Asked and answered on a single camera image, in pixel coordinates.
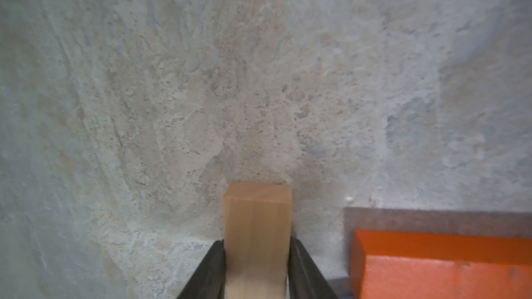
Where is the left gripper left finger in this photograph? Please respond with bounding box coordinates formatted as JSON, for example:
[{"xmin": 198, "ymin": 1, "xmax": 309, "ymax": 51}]
[{"xmin": 177, "ymin": 240, "xmax": 226, "ymax": 299}]

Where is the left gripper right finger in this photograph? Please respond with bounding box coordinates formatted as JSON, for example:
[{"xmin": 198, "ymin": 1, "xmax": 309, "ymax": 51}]
[{"xmin": 288, "ymin": 237, "xmax": 338, "ymax": 299}]

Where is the orange block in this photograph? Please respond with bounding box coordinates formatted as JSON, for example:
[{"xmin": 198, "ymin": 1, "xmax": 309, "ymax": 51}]
[{"xmin": 350, "ymin": 231, "xmax": 531, "ymax": 298}]

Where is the natural wood block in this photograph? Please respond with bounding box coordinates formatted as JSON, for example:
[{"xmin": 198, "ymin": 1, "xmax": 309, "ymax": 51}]
[{"xmin": 223, "ymin": 181, "xmax": 292, "ymax": 298}]

